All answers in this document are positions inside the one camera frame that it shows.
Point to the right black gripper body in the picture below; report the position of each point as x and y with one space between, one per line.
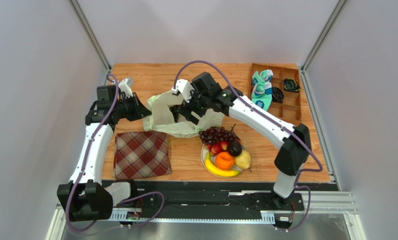
188 108

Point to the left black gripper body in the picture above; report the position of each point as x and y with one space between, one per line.
126 109

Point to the black fake grape bunch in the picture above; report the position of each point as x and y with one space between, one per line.
175 111

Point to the white plastic bag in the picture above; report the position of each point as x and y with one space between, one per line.
162 119

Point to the dark fake grapes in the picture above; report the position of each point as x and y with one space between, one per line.
217 134

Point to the red fake strawberry bunch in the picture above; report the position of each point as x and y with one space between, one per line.
215 149

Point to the dark fake plum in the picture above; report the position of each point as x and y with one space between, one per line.
235 148

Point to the yellow fake banana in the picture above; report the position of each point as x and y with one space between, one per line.
213 169

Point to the orange fake fruit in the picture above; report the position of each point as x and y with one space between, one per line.
224 161

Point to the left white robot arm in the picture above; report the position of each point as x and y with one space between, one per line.
84 198

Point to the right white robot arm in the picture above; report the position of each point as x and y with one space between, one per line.
292 141

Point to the red plaid cloth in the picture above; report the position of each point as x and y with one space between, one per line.
141 155

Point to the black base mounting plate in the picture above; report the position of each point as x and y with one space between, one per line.
216 200

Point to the brown wooden organizer tray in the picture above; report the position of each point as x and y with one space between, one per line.
286 98

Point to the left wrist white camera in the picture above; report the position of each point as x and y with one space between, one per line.
124 89

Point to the wrist white camera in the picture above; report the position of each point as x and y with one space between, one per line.
124 89
184 88

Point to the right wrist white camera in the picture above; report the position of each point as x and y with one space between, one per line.
184 88

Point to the aluminium frame rail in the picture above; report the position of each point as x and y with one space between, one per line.
329 216

